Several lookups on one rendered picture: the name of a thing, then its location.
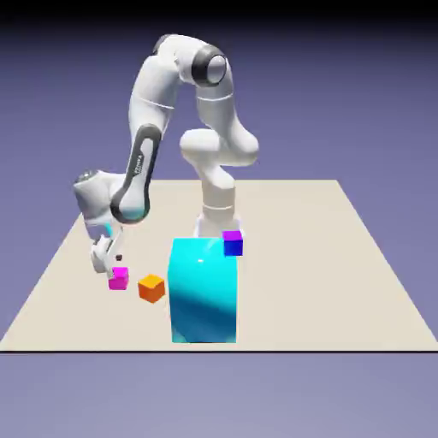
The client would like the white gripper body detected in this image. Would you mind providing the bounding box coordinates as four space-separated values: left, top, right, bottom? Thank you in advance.
90 228 124 274

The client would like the small magenta cube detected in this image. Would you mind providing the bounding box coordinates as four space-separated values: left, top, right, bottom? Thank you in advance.
108 266 130 291

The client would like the small orange cube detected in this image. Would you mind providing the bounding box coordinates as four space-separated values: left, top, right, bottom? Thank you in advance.
137 273 166 305

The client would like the small blue cube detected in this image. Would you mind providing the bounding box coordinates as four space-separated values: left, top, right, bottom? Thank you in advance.
222 229 244 257

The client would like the large cyan box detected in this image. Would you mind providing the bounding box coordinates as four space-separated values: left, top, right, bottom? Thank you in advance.
167 236 238 344

